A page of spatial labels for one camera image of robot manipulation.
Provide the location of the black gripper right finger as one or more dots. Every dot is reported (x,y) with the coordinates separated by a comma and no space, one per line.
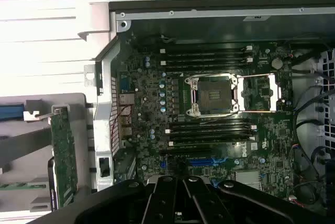
(261,208)

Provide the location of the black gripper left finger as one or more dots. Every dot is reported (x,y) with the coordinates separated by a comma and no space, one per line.
(104,203)

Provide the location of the silver chipset heatsink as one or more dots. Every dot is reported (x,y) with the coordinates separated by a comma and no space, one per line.
(247,179)

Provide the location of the blue expansion slot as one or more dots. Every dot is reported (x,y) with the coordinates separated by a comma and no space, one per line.
(201,161)

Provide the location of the black open PC case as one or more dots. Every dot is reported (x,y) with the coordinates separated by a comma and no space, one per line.
(104,119)

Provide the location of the RAM slot white clips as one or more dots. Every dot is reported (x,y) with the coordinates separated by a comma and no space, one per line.
(170,143)
(209,129)
(204,61)
(204,49)

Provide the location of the RAM slot black clips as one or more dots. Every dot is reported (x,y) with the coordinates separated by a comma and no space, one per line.
(209,123)
(209,135)
(204,55)
(204,67)

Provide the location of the long black expansion slot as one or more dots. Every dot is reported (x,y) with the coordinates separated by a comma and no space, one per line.
(183,152)

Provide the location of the silver perforated drive cage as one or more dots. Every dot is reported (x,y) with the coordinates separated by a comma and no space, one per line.
(320,132)

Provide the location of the grey parts rack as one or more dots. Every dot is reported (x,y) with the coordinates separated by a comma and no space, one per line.
(73,99)

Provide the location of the green motherboard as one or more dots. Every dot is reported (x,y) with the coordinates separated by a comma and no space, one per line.
(146,98)

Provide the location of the silver socket cover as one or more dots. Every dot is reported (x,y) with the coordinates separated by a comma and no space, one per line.
(274,95)

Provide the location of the CPU socket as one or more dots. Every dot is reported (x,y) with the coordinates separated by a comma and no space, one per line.
(214,93)

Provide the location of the hard disk with blue rails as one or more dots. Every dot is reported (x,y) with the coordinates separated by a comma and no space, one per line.
(10,111)

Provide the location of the silver coin battery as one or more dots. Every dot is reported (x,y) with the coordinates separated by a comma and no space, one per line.
(277,63)

